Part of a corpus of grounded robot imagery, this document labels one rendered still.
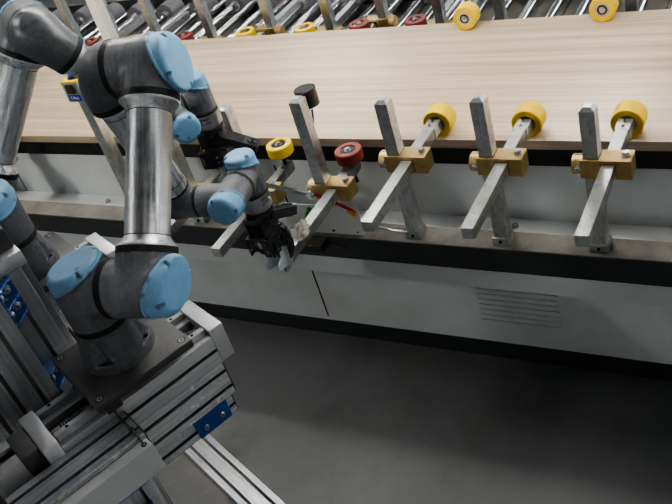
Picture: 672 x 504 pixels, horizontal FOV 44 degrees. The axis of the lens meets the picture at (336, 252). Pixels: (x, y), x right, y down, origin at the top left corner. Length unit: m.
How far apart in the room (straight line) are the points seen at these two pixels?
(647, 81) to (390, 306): 1.11
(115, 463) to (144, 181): 0.53
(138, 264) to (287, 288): 1.58
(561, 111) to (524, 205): 0.28
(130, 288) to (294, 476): 1.36
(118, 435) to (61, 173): 1.84
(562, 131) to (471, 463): 1.03
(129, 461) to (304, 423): 1.31
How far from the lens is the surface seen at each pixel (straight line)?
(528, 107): 2.23
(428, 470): 2.64
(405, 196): 2.23
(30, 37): 1.99
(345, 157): 2.35
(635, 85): 2.42
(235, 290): 3.23
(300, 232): 2.17
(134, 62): 1.62
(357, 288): 2.89
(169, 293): 1.53
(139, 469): 1.67
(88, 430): 1.73
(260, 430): 2.93
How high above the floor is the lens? 2.05
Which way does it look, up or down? 35 degrees down
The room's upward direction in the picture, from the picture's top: 18 degrees counter-clockwise
